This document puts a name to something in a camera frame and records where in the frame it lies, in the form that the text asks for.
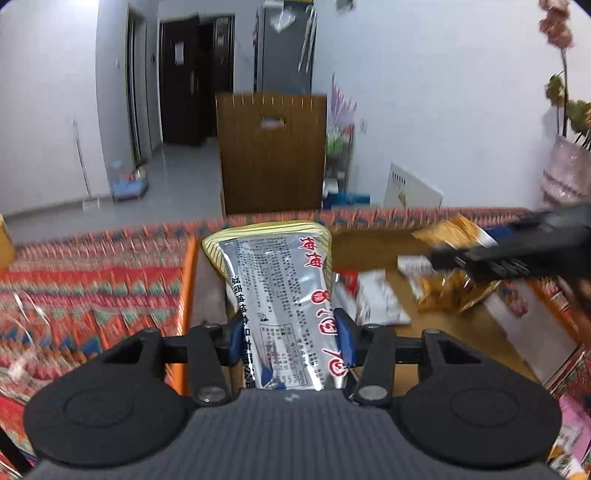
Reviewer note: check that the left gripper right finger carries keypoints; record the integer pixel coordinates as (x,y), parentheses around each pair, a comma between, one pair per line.
(371,355)

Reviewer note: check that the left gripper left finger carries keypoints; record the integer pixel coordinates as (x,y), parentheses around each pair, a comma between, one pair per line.
(202,355)

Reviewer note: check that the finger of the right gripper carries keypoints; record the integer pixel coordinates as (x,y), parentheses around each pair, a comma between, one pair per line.
(525,223)
(507,258)

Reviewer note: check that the orange crisps snack packet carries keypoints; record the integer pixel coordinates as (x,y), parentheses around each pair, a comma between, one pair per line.
(451,289)

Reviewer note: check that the red foil snack bag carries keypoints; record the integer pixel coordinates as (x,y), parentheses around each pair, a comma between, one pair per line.
(350,286)

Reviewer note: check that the silver yellow striped snack bag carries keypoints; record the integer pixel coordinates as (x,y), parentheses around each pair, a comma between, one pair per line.
(280,274)

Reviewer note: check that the white silver snack packet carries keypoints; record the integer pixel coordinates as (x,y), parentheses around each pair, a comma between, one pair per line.
(383,308)

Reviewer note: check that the pink textured vase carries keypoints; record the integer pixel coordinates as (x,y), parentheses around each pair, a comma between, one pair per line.
(566,179)

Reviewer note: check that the red cardboard snack box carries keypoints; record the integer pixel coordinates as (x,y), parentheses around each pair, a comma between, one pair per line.
(526,325)

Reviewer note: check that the patterned red tablecloth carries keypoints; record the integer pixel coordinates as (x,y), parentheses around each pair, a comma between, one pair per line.
(82,323)

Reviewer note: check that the pink snack pack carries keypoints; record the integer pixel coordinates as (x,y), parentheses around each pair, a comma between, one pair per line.
(574,435)

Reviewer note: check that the blue pet feeder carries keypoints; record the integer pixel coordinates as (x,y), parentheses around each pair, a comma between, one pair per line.
(131,186)

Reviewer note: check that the dried pink roses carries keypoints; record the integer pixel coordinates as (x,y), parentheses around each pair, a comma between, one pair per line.
(571,115)

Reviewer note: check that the brown cardboard carton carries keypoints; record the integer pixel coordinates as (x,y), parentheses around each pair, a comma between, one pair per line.
(272,152)

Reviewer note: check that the dark entrance door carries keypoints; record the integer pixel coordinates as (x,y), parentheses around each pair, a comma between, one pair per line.
(196,62)

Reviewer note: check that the grey refrigerator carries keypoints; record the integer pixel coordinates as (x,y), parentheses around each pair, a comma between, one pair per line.
(284,47)

